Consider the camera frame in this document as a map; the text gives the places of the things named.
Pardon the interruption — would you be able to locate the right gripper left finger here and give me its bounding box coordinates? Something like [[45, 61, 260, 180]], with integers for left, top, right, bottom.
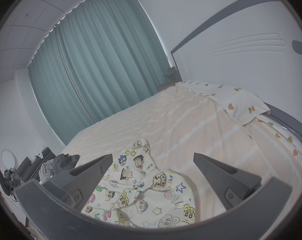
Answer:
[[42, 154, 114, 212]]

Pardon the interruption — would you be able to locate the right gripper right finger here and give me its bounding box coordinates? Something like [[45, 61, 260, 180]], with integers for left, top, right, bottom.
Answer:
[[193, 152, 263, 214]]

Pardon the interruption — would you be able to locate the white printed pyjama top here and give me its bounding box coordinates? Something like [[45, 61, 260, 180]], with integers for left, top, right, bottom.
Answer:
[[81, 138, 196, 228]]

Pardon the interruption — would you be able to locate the bed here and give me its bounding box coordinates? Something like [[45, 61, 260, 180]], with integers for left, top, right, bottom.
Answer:
[[40, 0, 302, 231]]

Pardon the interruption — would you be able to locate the black garment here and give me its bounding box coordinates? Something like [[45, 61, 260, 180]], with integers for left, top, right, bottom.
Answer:
[[52, 153, 81, 177]]

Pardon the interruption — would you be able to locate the grey garment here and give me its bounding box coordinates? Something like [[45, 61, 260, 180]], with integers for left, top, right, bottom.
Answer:
[[40, 159, 64, 184]]

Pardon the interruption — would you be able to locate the black sofa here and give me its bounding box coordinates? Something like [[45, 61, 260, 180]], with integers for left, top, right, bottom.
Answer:
[[16, 146, 57, 182]]

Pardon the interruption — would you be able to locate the heap of mixed items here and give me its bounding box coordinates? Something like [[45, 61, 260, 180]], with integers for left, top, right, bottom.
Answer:
[[3, 168, 22, 197]]

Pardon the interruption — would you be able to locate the white printed pillow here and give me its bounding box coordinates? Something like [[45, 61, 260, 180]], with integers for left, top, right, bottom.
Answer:
[[176, 81, 270, 127]]

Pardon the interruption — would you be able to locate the blue-green curtain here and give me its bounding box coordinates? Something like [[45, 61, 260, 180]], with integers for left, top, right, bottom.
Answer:
[[53, 0, 176, 122], [28, 26, 99, 146]]

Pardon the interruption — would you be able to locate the grey bedside table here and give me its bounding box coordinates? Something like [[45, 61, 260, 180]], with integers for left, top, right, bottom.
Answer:
[[157, 66, 183, 92]]

